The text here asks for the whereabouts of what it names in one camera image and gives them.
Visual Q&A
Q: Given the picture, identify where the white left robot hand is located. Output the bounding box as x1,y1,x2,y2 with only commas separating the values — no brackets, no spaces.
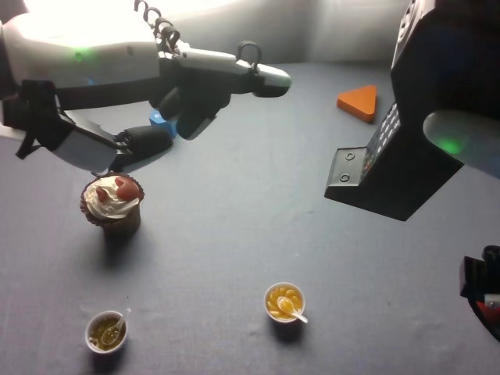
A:
0,0,293,176

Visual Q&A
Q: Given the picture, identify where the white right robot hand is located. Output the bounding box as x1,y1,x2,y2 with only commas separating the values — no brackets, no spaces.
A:
423,109,500,177

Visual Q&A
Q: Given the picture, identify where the blue hexagonal block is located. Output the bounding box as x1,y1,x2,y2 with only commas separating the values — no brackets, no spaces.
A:
149,108,179,140

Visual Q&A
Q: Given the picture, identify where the orange triangular block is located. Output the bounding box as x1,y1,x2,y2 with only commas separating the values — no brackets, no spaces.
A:
336,84,379,125

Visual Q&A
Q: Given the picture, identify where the toy cupcake with white cream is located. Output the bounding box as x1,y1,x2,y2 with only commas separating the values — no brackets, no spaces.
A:
80,173,146,238

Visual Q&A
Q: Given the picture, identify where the white backdrop curtain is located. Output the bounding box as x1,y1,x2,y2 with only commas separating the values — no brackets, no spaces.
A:
0,0,415,73

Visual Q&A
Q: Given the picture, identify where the grey table cloth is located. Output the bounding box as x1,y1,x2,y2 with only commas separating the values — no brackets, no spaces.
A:
0,58,500,375

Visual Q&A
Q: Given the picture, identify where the small white spoon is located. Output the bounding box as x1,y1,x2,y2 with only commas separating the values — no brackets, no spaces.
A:
99,308,132,345
276,295,309,325

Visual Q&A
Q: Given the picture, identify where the white cup with yellow fruit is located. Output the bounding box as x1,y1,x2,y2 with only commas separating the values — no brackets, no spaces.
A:
264,281,306,323

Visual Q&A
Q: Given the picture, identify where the white cup with green beans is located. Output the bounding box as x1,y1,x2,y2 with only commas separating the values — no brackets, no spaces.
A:
84,310,128,355

